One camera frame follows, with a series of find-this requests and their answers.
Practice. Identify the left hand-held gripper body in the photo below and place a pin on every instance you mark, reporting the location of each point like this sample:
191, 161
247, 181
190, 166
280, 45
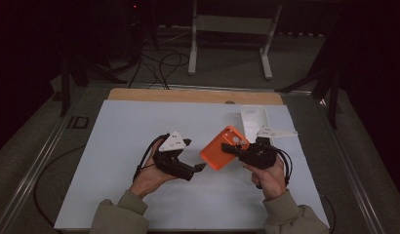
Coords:
172, 162

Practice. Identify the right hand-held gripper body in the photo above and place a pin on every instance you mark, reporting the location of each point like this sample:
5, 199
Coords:
260, 156

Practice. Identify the orange phone case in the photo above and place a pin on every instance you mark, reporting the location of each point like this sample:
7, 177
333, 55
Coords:
216, 154

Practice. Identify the long white tray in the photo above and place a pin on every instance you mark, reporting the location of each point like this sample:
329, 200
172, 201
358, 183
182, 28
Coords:
253, 120

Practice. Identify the person's left hand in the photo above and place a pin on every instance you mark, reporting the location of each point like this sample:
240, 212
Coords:
149, 178

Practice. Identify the person's right hand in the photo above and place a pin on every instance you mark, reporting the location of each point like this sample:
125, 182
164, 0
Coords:
271, 182

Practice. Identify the white table mat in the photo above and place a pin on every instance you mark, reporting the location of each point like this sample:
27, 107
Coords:
123, 117

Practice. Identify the black angled stand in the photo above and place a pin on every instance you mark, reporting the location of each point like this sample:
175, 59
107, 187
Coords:
333, 104

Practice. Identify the white metal stand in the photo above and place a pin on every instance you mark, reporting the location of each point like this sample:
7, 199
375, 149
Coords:
232, 24

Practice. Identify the black tripod stand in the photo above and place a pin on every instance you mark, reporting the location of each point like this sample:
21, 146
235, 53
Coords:
64, 91

